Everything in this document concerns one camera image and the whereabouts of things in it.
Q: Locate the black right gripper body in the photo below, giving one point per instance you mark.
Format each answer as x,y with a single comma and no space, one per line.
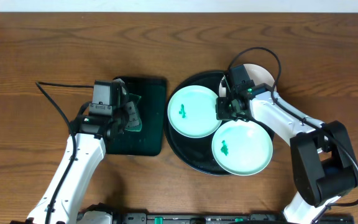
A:
225,110

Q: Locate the round black tray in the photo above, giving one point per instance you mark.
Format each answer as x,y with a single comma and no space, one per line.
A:
191,140

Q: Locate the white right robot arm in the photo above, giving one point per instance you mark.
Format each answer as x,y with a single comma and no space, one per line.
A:
323,161

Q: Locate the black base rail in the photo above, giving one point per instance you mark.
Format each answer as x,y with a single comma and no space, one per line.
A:
102,213

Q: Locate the rectangular black tray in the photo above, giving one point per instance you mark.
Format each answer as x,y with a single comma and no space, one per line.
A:
147,142

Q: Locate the mint green plate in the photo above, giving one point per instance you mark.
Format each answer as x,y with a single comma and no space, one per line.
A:
242,148
192,112

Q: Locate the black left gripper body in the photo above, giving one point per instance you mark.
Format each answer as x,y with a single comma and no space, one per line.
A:
120,112

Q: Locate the green sponge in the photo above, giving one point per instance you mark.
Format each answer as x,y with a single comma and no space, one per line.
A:
135,99

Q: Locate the pink plate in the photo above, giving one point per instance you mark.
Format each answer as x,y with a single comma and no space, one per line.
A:
256,73

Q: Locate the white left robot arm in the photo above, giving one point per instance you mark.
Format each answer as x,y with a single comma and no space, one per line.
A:
90,138

